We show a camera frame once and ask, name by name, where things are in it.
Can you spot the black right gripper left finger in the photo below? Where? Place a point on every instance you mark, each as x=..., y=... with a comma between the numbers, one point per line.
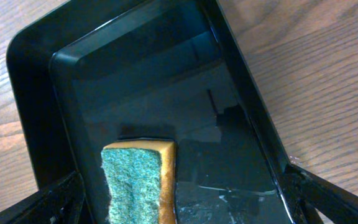
x=60, y=202

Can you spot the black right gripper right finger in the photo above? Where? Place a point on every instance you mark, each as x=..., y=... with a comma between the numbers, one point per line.
x=315, y=193

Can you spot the orange green scrub sponge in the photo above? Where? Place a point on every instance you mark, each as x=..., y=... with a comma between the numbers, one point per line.
x=140, y=176

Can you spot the black rectangular tray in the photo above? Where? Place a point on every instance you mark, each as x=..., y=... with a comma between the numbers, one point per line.
x=93, y=72

